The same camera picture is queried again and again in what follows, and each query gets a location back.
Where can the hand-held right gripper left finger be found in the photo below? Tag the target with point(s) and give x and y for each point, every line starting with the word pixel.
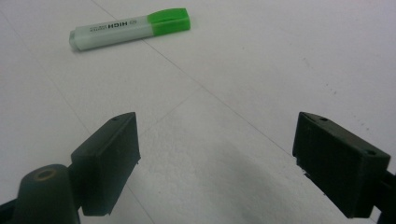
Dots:
pixel 107 161

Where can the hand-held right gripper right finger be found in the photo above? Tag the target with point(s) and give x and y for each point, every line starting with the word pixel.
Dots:
pixel 337 168

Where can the green highlighter pen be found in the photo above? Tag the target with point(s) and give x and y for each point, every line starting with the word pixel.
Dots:
pixel 124 31

